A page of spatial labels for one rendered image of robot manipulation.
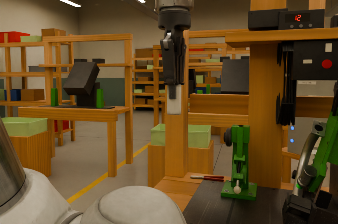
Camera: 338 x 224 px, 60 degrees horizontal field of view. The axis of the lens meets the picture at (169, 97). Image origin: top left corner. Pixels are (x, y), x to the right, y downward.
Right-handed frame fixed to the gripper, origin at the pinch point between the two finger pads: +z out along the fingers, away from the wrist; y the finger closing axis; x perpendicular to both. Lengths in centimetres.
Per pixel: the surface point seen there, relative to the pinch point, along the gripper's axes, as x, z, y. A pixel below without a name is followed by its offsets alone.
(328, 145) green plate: 37.9, 14.5, -28.1
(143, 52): -448, -95, -997
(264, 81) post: 19, -3, -65
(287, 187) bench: 30, 43, -70
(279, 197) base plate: 26, 41, -52
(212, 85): -120, 19, -708
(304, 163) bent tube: 33, 24, -42
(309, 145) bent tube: 34, 18, -42
